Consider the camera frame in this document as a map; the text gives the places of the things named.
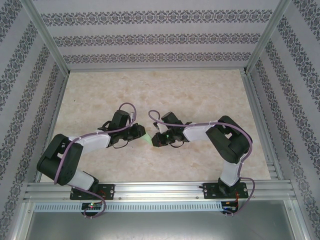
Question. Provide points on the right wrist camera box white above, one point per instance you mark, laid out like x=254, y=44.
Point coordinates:
x=163, y=128

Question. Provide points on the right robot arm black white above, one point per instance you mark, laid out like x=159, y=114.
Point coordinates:
x=232, y=145

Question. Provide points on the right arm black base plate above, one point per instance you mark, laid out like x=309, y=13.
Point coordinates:
x=210, y=191

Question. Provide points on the aluminium side rail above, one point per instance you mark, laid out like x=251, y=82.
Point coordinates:
x=55, y=117
x=260, y=125

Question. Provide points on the light green paper sheet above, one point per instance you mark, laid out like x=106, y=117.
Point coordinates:
x=148, y=138

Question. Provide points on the aluminium mounting rail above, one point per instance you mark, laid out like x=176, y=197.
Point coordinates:
x=160, y=190

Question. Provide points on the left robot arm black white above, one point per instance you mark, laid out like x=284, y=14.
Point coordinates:
x=60, y=160

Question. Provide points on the aluminium frame post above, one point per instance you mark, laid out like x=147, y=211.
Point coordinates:
x=267, y=32
x=45, y=32

